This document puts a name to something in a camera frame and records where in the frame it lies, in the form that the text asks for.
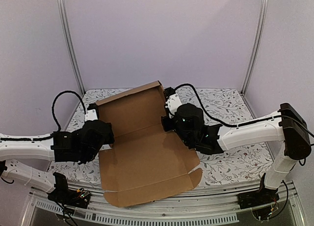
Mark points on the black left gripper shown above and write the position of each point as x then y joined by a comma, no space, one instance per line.
110,139

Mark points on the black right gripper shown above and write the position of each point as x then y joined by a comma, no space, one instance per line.
166,124

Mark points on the brown cardboard box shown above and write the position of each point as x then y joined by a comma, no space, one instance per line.
145,163

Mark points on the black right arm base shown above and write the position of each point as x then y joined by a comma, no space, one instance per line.
258,197

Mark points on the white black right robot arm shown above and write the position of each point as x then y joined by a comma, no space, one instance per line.
284,125

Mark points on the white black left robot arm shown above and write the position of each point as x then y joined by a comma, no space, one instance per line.
15,151

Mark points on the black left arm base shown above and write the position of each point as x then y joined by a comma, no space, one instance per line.
64,196

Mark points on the floral patterned table mat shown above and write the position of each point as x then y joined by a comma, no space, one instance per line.
240,164

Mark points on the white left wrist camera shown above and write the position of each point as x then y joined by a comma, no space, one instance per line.
92,113

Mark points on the aluminium front rail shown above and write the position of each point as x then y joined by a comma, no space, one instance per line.
203,206

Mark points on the aluminium frame post left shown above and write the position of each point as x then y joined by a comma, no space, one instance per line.
70,46

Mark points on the aluminium frame post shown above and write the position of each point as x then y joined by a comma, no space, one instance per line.
70,46
256,46

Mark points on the aluminium frame post right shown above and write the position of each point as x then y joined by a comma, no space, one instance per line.
256,46

